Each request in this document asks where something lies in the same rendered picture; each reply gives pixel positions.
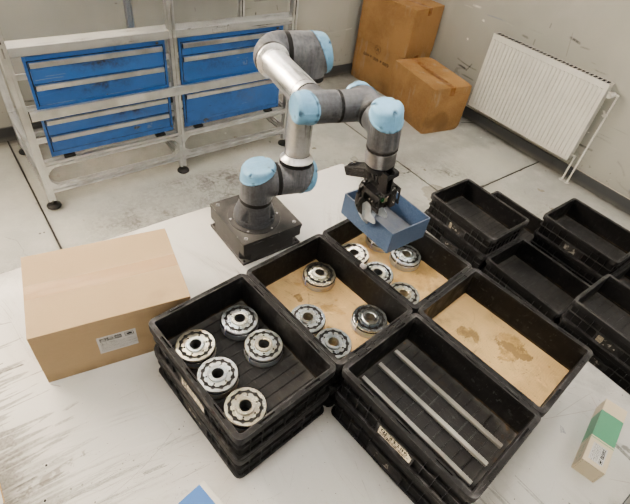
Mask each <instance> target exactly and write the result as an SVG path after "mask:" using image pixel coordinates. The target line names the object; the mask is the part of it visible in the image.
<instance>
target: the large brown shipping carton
mask: <svg viewBox="0 0 630 504"><path fill-rule="evenodd" d="M21 272H22V286H23V300H24V313H25V327H26V340H27V342H28V344H29V346H30V347H31V349H32V351H33V353H34V355H35V357H36V359H37V361H38V363H39V365H40V367H41V368H42V370H43V372H44V374H45V376H46V378H47V380H48V382H49V383H50V382H53V381H56V380H60V379H63V378H66V377H69V376H73V375H76V374H79V373H83V372H86V371H89V370H93V369H96V368H99V367H102V366H106V365H109V364H112V363H116V362H119V361H122V360H126V359H129V358H132V357H136V356H139V355H142V354H145V353H149V352H152V351H154V346H155V344H156V342H155V341H154V339H153V335H152V333H151V332H150V329H149V321H150V320H151V319H152V318H154V317H156V316H158V315H160V314H162V313H164V312H166V311H167V310H169V309H171V308H173V307H175V306H177V305H179V304H181V303H183V302H185V301H187V300H189V299H191V296H190V293H189V291H188V288H187V285H186V283H185V280H184V278H183V275H182V272H181V270H180V267H179V264H178V262H177V259H176V256H175V254H174V251H173V249H172V246H171V243H170V241H169V238H168V235H167V233H166V230H165V228H164V229H159V230H154V231H149V232H144V233H139V234H134V235H129V236H124V237H119V238H114V239H109V240H105V241H100V242H95V243H90V244H85V245H80V246H75V247H70V248H65V249H60V250H55V251H50V252H46V253H41V254H36V255H31V256H26V257H21Z"/></svg>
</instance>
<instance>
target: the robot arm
mask: <svg viewBox="0 0 630 504"><path fill-rule="evenodd" d="M253 60H254V64H255V66H256V68H257V70H258V71H259V72H260V73H261V74H262V75H263V76H264V77H266V78H269V79H271V80H272V81H273V83H274V84H275V85H276V86H277V87H278V88H279V89H280V91H281V92H282V93H283V94H284V95H285V96H286V97H287V99H288V100H289V103H288V115H287V128H286V140H285V151H284V152H282V153H281V154H280V159H279V162H274V161H273V160H272V159H270V158H268V157H267V158H265V157H264V156H257V157H252V158H250V159H248V160H246V161H245V162H244V164H243V165H242V167H241V173H240V177H239V178H240V189H239V199H238V201H237V203H236V206H235V207H234V211H233V218H234V220H235V222H236V223H237V224H238V225H240V226H241V227H243V228H246V229H250V230H262V229H265V228H267V227H269V226H271V225H272V224H273V222H274V220H275V211H274V207H273V204H272V196H280V195H288V194H297V193H298V194H301V193H304V192H309V191H311V190H313V188H314V187H315V185H316V183H317V178H318V172H317V170H318V168H317V164H316V162H315V161H314V160H313V157H312V156H311V155H310V146H311V138H312V129H313V125H315V124H329V123H347V122H359V123H360V125H361V126H362V127H363V128H364V129H365V130H366V131H367V142H366V150H365V159H364V160H365V162H358V161H354V162H351V163H348V165H346V166H344V169H345V173H346V175H348V176H355V177H362V178H364V180H362V181H361V183H360V184H359V186H358V187H359V188H358V192H356V197H355V206H356V209H357V211H358V213H359V215H360V217H361V219H362V220H363V221H364V222H365V223H366V224H368V221H369V222H370V223H372V224H375V218H374V217H375V215H376V214H377V215H379V216H381V217H383V218H387V212H386V211H385V209H384V207H387V206H388V207H389V208H390V207H392V206H394V205H395V203H397V204H398V203H399V198H400V193H401V188H400V187H399V186H398V185H397V184H395V183H394V182H393V180H394V178H396V177H398V176H399V171H398V170H397V169H396V168H394V167H395V164H396V159H397V153H398V148H399V142H400V137H401V131H402V127H403V124H404V106H403V104H402V103H401V102H400V101H399V100H395V99H394V98H392V97H380V95H379V94H378V93H377V91H376V90H375V89H374V88H373V87H372V86H370V85H369V84H368V83H366V82H364V81H355V82H354V83H352V84H350V85H349V86H348V87H347V88H346V89H327V90H324V89H322V88H321V87H320V86H319V85H320V84H321V83H322V82H323V79H324V73H325V74H327V73H329V72H330V71H331V69H332V67H333V61H334V56H333V48H332V44H331V41H330V39H329V37H328V36H327V34H326V33H324V32H322V31H313V30H309V31H301V30H275V31H271V32H268V33H267V34H265V35H264V36H262V37H261V38H260V39H259V41H258V42H257V43H256V45H255V48H254V52H253ZM397 191H398V192H399V193H398V198H396V195H397Z"/></svg>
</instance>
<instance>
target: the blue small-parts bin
mask: <svg viewBox="0 0 630 504"><path fill-rule="evenodd" d="M356 192H358V189H356V190H353V191H350V192H347V193H345V196H344V201H343V205H342V210H341V213H342V214H343V215H344V216H345V217H346V218H347V219H349V220H350V221H351V222H352V223H353V224H354V225H355V226H356V227H357V228H358V229H360V230H361V231H362V232H363V233H364V234H365V235H366V236H367V237H368V238H370V239H371V240H372V241H373V242H374V243H375V244H376V245H377V246H378V247H380V248H381V249H382V250H383V251H384V252H385V253H389V252H391V251H393V250H395V249H398V248H400V247H402V246H404V245H406V244H409V243H411V242H413V241H415V240H417V239H420V238H422V237H423V236H424V233H425V231H426V228H427V226H428V223H429V221H430V217H429V216H428V215H426V214H425V213H424V212H422V211H421V210H420V209H419V208H417V207H416V206H415V205H414V204H412V203H411V202H410V201H408V200H407V199H406V198H405V197H403V196H402V195H401V194H400V198H399V203H398V204H397V203H395V205H394V206H392V207H390V208H389V207H388V206H387V207H384V209H385V211H386V212H387V218H383V217H381V216H379V215H377V214H376V215H375V217H374V218H375V224H372V223H370V222H369V221H368V224H366V223H365V222H364V221H363V220H362V219H361V217H360V215H359V213H358V211H357V209H356V206H355V197H356Z"/></svg>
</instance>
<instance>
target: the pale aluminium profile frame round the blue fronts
mask: <svg viewBox="0 0 630 504"><path fill-rule="evenodd" d="M123 4H124V11H125V18H126V24H127V29H128V28H135V25H134V18H133V10H132V3H131V0H123ZM163 5H164V15H165V26H166V29H167V30H168V31H169V39H167V46H168V53H167V54H166V60H167V59H169V67H170V77H171V82H169V87H168V88H162V89H156V90H150V91H145V92H139V93H133V94H127V95H121V96H115V97H109V98H104V99H98V100H93V101H87V102H81V103H76V104H70V105H65V106H59V107H53V108H48V109H42V110H37V108H36V105H30V106H25V103H24V100H23V97H22V94H21V91H20V88H19V85H18V82H17V81H21V80H28V79H27V76H26V73H21V74H15V73H14V70H13V67H12V64H11V61H10V58H9V55H8V52H7V49H6V46H5V43H4V40H3V37H2V34H1V31H0V63H1V66H2V69H3V72H4V74H5V77H6V80H7V83H8V86H9V89H10V92H11V95H12V97H13V100H14V103H15V106H16V108H14V106H13V104H12V101H11V98H10V95H9V92H8V89H7V86H6V84H5V81H4V78H3V75H2V72H1V69H0V93H1V96H2V98H3V101H4V104H5V107H6V109H7V112H8V115H9V118H10V120H11V123H12V126H13V129H14V131H15V134H16V137H17V140H18V142H19V145H20V147H21V148H22V149H20V150H19V154H21V155H26V156H27V158H28V160H29V162H30V164H31V166H32V167H33V169H34V171H35V173H36V175H37V177H38V179H39V181H40V183H41V185H42V186H43V188H44V190H45V193H46V195H47V198H48V200H49V203H47V205H46V206H47V208H48V209H50V210H56V209H58V208H60V207H61V206H62V204H61V202H60V201H57V200H56V197H55V194H54V193H56V192H60V191H64V190H68V189H72V188H76V187H79V186H83V185H87V184H91V183H95V182H99V181H102V180H106V179H110V178H114V177H118V176H122V175H126V174H129V173H133V172H137V171H141V170H145V169H149V168H152V167H156V166H160V165H164V164H168V163H172V162H175V161H179V165H180V166H181V167H179V168H178V169H177V171H178V172H179V173H181V174H186V173H188V172H189V168H188V167H186V166H187V163H186V159H187V158H191V157H195V156H199V155H202V154H206V153H210V152H214V151H218V150H222V149H225V148H229V147H233V146H237V145H241V144H245V143H248V142H252V141H256V140H260V139H264V138H268V137H271V136H275V135H279V134H280V138H282V140H279V141H278V144H279V145H281V146H285V140H284V139H286V128H287V115H288V103H289V100H288V99H287V97H286V96H285V95H284V94H283V93H282V92H281V91H280V90H279V94H283V102H282V101H281V100H279V99H278V107H277V108H272V109H271V108H268V109H264V110H259V111H257V112H255V113H250V114H246V115H241V116H237V117H232V118H228V119H223V120H219V121H215V122H210V123H206V124H202V123H201V124H197V125H193V126H192V127H188V128H184V127H183V115H182V114H183V109H182V108H183V102H182V101H181V95H183V94H189V93H194V92H199V91H205V90H210V89H215V88H221V87H226V86H232V85H237V84H242V83H248V82H253V81H258V80H264V79H269V78H266V77H264V76H263V75H262V74H261V73H260V72H253V73H248V74H242V75H236V76H230V77H225V78H219V79H213V80H208V81H202V82H196V83H190V84H185V85H181V80H180V79H179V67H178V58H179V54H178V52H177V43H176V31H175V19H174V7H173V0H163ZM298 7H299V0H290V12H289V15H290V16H292V17H293V19H292V24H290V25H288V30H297V18H298ZM295 17H296V19H295ZM294 19H295V24H294ZM171 30H173V39H172V31H171ZM1 49H3V52H4V55H5V58H6V59H4V58H3V55H2V52H1ZM167 97H172V98H173V102H172V103H171V110H174V111H172V117H173V116H174V118H175V122H174V121H173V130H172V131H170V132H161V133H157V134H155V135H152V136H148V137H143V138H139V139H135V140H130V141H126V142H121V143H117V144H112V145H108V146H103V147H99V148H95V149H90V150H86V151H81V152H77V153H75V152H72V153H67V154H63V156H59V157H55V158H50V159H46V160H43V157H42V154H41V151H40V148H39V144H44V143H47V139H46V137H44V138H39V139H36V137H40V136H45V133H44V130H43V128H37V129H33V127H32V124H31V122H32V123H33V122H38V121H44V120H49V119H54V118H60V117H65V116H70V115H76V114H81V113H86V112H91V111H97V110H102V109H107V108H112V107H118V106H123V105H129V104H134V103H140V102H145V101H151V100H156V99H162V98H167ZM280 114H281V116H282V118H281V122H280V121H279V120H278V119H277V118H276V117H274V116H276V115H280ZM29 117H30V118H29ZM263 118H266V119H267V120H268V121H269V122H270V123H272V124H273V125H274V126H275V127H276V128H273V129H269V130H265V131H261V132H257V133H253V134H249V135H245V136H241V137H237V138H233V139H229V140H225V141H221V142H217V143H213V144H209V145H205V146H201V147H197V148H193V149H187V148H186V147H185V142H186V140H187V139H188V137H190V136H191V135H195V134H200V133H204V132H208V131H212V130H217V129H221V128H225V127H229V126H234V125H238V124H242V123H246V122H251V121H255V120H259V119H263ZM30 120H31V121H30ZM175 141H176V142H177V143H176V142H175ZM161 142H165V143H166V144H167V145H168V146H169V147H170V148H171V149H172V151H173V153H172V154H169V155H165V156H161V157H157V158H153V159H149V160H145V161H141V162H137V163H133V164H129V165H125V166H121V167H117V168H113V169H109V170H105V171H101V172H97V173H93V174H89V175H85V176H81V177H77V178H73V179H69V180H65V181H61V182H55V181H53V180H51V179H49V176H48V175H50V174H49V173H50V172H51V171H52V169H54V168H55V167H59V166H63V165H68V164H72V163H76V162H80V161H85V160H89V159H93V158H98V157H102V156H106V155H110V154H115V153H119V152H123V151H127V150H132V149H136V148H140V147H144V146H149V145H153V144H157V143H161Z"/></svg>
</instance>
